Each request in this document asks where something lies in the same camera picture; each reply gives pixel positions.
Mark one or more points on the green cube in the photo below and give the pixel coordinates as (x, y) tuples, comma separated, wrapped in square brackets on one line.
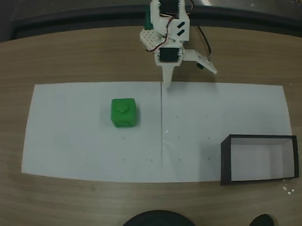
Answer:
[(123, 113)]

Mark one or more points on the dark cardboard box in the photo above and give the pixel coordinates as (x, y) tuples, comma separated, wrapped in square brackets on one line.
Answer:
[(226, 158)]

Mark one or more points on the green table clamp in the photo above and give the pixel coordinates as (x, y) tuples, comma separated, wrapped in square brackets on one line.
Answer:
[(148, 17)]

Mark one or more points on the white paper sheet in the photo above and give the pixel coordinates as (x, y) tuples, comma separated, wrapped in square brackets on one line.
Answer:
[(196, 115), (77, 139)]

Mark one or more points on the black round stand base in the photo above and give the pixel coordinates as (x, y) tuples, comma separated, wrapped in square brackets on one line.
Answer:
[(158, 223)]

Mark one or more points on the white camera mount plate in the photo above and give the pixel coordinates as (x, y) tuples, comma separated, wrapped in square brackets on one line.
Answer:
[(202, 61)]

